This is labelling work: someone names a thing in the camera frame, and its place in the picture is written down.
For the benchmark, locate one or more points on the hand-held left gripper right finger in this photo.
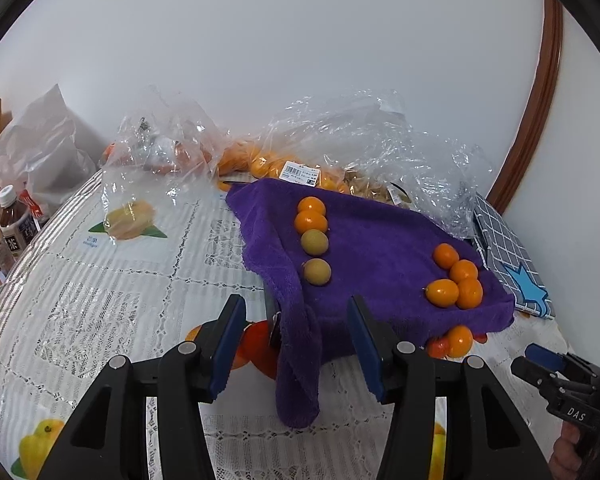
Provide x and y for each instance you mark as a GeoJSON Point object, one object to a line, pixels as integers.
{"type": "Point", "coordinates": [367, 345]}

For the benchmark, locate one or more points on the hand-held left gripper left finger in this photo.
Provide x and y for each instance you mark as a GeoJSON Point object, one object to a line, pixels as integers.
{"type": "Point", "coordinates": [227, 345]}

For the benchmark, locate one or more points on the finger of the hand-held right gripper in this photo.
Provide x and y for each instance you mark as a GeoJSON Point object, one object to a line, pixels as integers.
{"type": "Point", "coordinates": [535, 372]}
{"type": "Point", "coordinates": [545, 355]}

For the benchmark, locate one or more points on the orange kumquat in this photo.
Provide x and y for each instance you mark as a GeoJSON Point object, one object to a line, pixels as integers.
{"type": "Point", "coordinates": [311, 223]}
{"type": "Point", "coordinates": [470, 293]}
{"type": "Point", "coordinates": [441, 292]}
{"type": "Point", "coordinates": [459, 341]}
{"type": "Point", "coordinates": [311, 206]}
{"type": "Point", "coordinates": [445, 255]}
{"type": "Point", "coordinates": [463, 270]}

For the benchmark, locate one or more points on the yellow-brown longan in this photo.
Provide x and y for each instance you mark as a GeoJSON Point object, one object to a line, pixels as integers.
{"type": "Point", "coordinates": [317, 272]}
{"type": "Point", "coordinates": [314, 242]}

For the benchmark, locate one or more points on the pile of brown longans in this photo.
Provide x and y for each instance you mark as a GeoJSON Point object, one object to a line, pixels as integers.
{"type": "Point", "coordinates": [370, 190]}

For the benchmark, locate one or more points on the clear plastic longan bag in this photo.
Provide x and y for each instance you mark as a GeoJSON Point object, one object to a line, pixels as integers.
{"type": "Point", "coordinates": [445, 185]}

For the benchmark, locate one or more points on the pile of kumquats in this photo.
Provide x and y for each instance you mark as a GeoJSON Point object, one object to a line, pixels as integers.
{"type": "Point", "coordinates": [260, 162]}

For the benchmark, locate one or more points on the clear plastic kumquat bag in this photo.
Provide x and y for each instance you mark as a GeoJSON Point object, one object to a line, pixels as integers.
{"type": "Point", "coordinates": [330, 130]}

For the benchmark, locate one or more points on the person's right hand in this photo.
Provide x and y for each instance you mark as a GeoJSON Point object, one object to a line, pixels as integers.
{"type": "Point", "coordinates": [566, 455]}

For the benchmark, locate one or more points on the purple towel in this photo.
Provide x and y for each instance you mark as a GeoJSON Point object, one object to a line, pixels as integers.
{"type": "Point", "coordinates": [380, 240]}

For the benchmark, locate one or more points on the grey checked pouch, blue star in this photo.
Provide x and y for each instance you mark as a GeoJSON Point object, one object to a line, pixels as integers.
{"type": "Point", "coordinates": [505, 245]}

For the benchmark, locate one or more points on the crumpled clear plastic bag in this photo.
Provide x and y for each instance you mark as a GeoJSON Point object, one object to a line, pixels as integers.
{"type": "Point", "coordinates": [145, 195]}

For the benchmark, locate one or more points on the dark-label bottle, white cap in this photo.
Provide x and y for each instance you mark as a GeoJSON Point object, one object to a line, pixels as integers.
{"type": "Point", "coordinates": [17, 232]}

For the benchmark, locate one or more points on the red-label bottle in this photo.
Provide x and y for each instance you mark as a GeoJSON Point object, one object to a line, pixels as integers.
{"type": "Point", "coordinates": [32, 207]}

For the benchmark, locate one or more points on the white plastic bag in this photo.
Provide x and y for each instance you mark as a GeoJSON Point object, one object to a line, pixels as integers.
{"type": "Point", "coordinates": [40, 150]}

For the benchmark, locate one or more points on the brown wooden door frame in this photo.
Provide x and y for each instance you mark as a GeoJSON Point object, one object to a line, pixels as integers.
{"type": "Point", "coordinates": [540, 110]}

